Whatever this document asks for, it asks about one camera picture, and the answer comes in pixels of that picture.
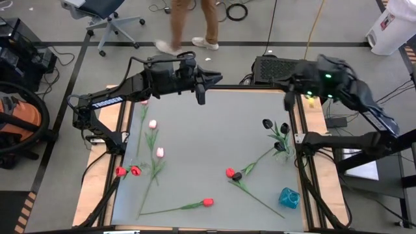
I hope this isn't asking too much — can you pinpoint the coiled black cable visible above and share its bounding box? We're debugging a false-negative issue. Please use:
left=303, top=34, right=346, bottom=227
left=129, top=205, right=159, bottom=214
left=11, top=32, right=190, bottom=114
left=226, top=2, right=250, bottom=22

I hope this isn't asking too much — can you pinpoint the black hanging cable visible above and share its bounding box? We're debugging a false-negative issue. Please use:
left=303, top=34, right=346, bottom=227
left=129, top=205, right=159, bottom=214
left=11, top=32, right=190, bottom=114
left=262, top=0, right=279, bottom=56

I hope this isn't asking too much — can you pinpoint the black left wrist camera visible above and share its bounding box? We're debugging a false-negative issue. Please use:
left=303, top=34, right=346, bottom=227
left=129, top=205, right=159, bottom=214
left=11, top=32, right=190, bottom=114
left=195, top=83, right=207, bottom=106

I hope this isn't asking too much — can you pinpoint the black power brick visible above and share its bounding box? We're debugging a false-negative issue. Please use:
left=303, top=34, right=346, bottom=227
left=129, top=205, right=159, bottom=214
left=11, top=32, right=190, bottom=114
left=324, top=116, right=348, bottom=129

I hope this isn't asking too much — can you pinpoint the dark grey side table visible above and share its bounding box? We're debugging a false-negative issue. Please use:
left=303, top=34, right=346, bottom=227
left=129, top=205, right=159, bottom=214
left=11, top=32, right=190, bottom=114
left=334, top=128, right=416, bottom=228

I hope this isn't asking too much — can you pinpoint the white bin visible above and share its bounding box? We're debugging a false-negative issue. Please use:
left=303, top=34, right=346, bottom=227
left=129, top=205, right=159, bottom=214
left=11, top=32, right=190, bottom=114
left=365, top=0, right=416, bottom=56

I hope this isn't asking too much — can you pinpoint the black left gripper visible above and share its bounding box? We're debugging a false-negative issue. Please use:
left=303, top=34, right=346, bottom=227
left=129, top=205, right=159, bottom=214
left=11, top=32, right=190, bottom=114
left=177, top=58, right=224, bottom=94

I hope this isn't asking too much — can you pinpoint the black perforated computer case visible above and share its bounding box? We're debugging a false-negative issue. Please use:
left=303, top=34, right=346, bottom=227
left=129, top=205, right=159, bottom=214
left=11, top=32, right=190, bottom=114
left=252, top=55, right=326, bottom=95

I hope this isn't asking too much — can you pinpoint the orange black vacuum cleaner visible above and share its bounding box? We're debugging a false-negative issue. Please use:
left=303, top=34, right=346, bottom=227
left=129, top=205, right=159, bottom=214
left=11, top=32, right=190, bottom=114
left=0, top=80, right=59, bottom=170

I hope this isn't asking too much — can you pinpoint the white paper sheet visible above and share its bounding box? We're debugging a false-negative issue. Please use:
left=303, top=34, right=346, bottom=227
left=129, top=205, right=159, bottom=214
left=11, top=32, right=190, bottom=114
left=343, top=148, right=380, bottom=182

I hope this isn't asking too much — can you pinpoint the black metal table frame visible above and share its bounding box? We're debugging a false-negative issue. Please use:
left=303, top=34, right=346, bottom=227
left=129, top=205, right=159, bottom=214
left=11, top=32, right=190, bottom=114
left=77, top=73, right=350, bottom=233

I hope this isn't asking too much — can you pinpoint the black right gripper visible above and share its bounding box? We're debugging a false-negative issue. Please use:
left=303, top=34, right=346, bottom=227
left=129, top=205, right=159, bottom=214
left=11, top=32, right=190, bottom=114
left=285, top=61, right=326, bottom=97

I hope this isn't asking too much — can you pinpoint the black equipment box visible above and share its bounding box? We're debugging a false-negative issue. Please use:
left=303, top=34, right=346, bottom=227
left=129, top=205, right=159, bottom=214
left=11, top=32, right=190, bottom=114
left=0, top=18, right=42, bottom=49

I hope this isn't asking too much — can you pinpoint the black artificial tulip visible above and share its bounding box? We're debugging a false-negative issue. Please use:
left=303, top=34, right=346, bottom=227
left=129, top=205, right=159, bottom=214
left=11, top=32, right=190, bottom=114
left=272, top=141, right=289, bottom=157
left=232, top=146, right=276, bottom=182
left=279, top=122, right=292, bottom=153
left=262, top=118, right=289, bottom=153

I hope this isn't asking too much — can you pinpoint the grey office chair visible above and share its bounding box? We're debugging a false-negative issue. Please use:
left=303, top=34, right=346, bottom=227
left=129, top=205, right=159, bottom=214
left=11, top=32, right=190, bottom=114
left=60, top=0, right=146, bottom=58

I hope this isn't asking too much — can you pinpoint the pink artificial tulip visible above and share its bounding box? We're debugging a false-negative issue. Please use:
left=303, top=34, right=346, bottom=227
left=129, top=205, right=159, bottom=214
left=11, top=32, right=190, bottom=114
left=135, top=99, right=150, bottom=159
left=138, top=147, right=166, bottom=218
left=145, top=120, right=161, bottom=187

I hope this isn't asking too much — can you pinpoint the yellow cable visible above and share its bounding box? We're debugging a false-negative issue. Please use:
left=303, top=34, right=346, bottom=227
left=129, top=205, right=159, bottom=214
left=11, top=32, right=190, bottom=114
left=303, top=0, right=326, bottom=61

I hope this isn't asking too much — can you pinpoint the clear glass vase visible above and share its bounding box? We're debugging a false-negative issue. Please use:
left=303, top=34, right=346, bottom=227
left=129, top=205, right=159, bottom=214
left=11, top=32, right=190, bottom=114
left=129, top=157, right=153, bottom=176
left=281, top=144, right=297, bottom=165

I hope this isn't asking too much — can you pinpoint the black computer tower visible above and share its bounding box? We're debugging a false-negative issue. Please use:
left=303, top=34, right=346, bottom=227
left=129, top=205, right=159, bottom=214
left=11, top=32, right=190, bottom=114
left=0, top=45, right=59, bottom=92

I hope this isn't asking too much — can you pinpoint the person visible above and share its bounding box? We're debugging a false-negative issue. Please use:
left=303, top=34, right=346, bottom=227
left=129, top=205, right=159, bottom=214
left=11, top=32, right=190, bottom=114
left=154, top=0, right=220, bottom=56

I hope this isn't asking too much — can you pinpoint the red artificial tulip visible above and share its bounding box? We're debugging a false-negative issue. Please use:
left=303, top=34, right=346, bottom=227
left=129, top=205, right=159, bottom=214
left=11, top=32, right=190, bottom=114
left=226, top=168, right=286, bottom=220
left=139, top=198, right=215, bottom=216
left=129, top=164, right=147, bottom=178
left=115, top=166, right=133, bottom=179

